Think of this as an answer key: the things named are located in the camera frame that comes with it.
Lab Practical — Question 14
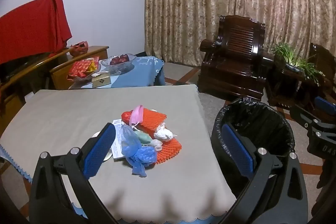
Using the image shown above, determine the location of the glass plate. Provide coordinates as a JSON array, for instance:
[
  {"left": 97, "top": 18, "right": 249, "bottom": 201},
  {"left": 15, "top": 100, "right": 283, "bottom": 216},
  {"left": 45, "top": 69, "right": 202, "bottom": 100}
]
[{"left": 68, "top": 70, "right": 101, "bottom": 82}]

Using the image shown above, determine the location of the black lined trash bin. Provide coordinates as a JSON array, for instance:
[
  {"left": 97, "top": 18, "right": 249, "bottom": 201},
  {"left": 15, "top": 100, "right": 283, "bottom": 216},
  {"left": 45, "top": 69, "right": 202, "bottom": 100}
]
[{"left": 211, "top": 97, "right": 296, "bottom": 203}]

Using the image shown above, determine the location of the pink plastic bag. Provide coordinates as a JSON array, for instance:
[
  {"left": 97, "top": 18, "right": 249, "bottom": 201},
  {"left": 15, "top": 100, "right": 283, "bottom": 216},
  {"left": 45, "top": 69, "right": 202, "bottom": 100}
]
[{"left": 129, "top": 105, "right": 144, "bottom": 126}]

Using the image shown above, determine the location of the white knotted plastic bag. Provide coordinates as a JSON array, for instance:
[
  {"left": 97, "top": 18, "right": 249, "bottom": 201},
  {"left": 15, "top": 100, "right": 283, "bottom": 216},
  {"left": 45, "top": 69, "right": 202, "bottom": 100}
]
[{"left": 154, "top": 126, "right": 177, "bottom": 140}]

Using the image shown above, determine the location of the red dotted snack packet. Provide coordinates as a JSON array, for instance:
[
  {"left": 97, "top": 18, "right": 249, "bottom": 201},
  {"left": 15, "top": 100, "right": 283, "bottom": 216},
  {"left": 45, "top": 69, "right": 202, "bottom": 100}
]
[{"left": 67, "top": 60, "right": 99, "bottom": 80}]

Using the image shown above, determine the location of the grey floor rug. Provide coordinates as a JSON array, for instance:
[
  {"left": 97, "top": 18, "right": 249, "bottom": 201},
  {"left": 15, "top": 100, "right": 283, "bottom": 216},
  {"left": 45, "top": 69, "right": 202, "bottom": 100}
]
[{"left": 197, "top": 91, "right": 231, "bottom": 135}]

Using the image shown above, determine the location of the green rubber glove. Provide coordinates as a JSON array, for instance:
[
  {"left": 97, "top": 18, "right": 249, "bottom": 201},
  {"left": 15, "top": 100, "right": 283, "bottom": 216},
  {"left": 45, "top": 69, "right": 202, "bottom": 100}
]
[{"left": 134, "top": 127, "right": 154, "bottom": 144}]

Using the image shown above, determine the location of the beige patterned curtain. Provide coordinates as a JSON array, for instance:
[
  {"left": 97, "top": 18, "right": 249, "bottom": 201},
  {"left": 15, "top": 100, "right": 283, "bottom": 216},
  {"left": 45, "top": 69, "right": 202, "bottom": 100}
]
[{"left": 142, "top": 0, "right": 336, "bottom": 77}]

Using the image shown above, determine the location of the blue plastic bag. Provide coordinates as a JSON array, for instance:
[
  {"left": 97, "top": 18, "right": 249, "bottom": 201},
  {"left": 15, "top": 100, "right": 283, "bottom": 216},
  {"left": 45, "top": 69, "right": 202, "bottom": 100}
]
[{"left": 121, "top": 125, "right": 157, "bottom": 177}]

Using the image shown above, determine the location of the red plastic bag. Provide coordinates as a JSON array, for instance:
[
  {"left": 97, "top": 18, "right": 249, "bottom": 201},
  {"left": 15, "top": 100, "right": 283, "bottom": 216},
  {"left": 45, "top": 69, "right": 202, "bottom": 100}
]
[{"left": 121, "top": 110, "right": 139, "bottom": 125}]

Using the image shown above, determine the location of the white paper card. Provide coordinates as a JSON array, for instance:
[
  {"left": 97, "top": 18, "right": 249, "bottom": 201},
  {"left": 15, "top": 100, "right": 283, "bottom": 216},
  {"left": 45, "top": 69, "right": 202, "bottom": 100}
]
[{"left": 112, "top": 119, "right": 126, "bottom": 161}]

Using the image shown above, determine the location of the green potted plant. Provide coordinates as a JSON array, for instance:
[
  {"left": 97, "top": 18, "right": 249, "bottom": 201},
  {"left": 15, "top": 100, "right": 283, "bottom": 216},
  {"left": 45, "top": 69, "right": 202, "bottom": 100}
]
[{"left": 272, "top": 42, "right": 324, "bottom": 85}]

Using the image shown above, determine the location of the red cloth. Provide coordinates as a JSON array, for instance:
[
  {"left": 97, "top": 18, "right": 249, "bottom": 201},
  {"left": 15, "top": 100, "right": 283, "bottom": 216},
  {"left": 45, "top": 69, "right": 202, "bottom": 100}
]
[{"left": 0, "top": 0, "right": 72, "bottom": 65}]

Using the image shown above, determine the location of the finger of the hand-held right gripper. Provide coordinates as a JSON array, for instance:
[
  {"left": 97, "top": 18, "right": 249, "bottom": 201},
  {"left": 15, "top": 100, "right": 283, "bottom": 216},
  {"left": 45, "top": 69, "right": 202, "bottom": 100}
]
[
  {"left": 314, "top": 96, "right": 336, "bottom": 115},
  {"left": 289, "top": 105, "right": 326, "bottom": 132}
]

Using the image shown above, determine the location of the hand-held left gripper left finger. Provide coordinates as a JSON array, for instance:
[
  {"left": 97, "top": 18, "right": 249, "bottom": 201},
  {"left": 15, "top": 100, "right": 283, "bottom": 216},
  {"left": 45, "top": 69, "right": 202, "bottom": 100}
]
[{"left": 28, "top": 123, "right": 124, "bottom": 224}]

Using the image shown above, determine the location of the gold tissue box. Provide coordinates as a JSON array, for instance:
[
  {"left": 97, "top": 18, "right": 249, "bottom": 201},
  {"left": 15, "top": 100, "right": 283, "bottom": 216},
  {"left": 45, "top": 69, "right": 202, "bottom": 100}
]
[{"left": 91, "top": 70, "right": 111, "bottom": 88}]

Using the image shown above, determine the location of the dark wooden armchair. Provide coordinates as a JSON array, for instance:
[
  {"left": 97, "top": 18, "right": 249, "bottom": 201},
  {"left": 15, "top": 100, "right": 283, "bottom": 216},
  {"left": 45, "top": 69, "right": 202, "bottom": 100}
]
[
  {"left": 197, "top": 15, "right": 275, "bottom": 101},
  {"left": 307, "top": 43, "right": 336, "bottom": 98}
]

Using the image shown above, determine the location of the red gift bag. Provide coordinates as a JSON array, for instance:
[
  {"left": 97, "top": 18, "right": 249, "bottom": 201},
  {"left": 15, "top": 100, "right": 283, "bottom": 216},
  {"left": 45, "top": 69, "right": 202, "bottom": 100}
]
[{"left": 70, "top": 41, "right": 89, "bottom": 56}]

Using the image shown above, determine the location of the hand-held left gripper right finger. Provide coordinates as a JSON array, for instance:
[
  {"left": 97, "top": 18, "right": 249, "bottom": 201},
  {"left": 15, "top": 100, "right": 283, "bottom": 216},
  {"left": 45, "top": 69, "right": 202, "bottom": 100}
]
[{"left": 219, "top": 123, "right": 308, "bottom": 224}]

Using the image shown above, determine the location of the dark wooden side table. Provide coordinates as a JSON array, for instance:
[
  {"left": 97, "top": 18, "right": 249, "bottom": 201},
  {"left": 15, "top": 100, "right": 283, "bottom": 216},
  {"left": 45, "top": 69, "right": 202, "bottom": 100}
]
[{"left": 265, "top": 56, "right": 328, "bottom": 109}]

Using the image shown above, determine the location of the black television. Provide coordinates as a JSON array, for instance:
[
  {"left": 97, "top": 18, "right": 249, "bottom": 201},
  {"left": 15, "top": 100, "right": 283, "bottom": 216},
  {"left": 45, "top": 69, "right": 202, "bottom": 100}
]
[{"left": 0, "top": 55, "right": 40, "bottom": 83}]

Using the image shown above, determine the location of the blue coffee table cloth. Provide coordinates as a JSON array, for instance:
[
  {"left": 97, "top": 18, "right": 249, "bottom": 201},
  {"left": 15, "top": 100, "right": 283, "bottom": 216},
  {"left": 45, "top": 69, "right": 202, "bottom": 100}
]
[{"left": 70, "top": 56, "right": 166, "bottom": 89}]

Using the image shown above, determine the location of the glass fruit bowl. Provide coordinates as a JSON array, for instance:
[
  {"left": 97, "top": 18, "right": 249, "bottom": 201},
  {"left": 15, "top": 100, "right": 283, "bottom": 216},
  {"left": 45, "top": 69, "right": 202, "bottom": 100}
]
[{"left": 101, "top": 53, "right": 137, "bottom": 76}]

